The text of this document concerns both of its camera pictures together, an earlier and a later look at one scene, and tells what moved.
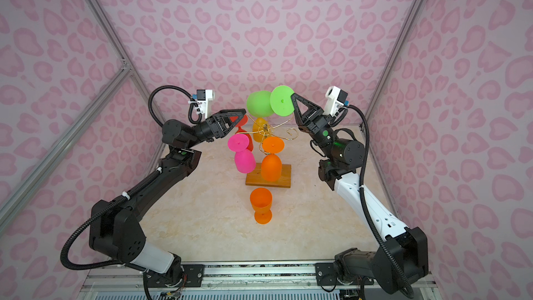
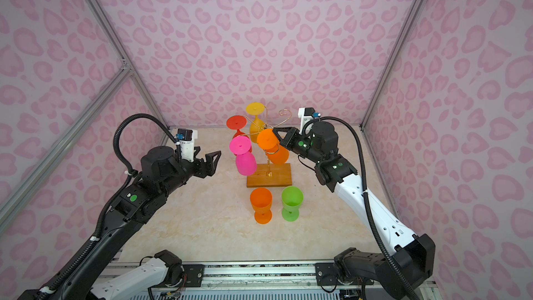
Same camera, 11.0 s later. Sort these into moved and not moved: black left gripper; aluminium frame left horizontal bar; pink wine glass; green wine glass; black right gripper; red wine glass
Moved: black right gripper; black left gripper; green wine glass
Not moved: aluminium frame left horizontal bar; pink wine glass; red wine glass
